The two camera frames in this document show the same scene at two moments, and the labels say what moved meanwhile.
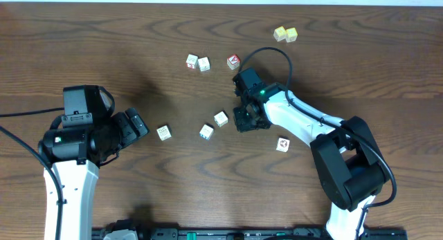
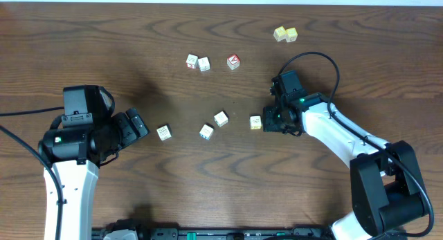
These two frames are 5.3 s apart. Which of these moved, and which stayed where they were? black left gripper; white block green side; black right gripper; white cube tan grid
Moved: black right gripper
Stayed: black left gripper; white block green side; white cube tan grid
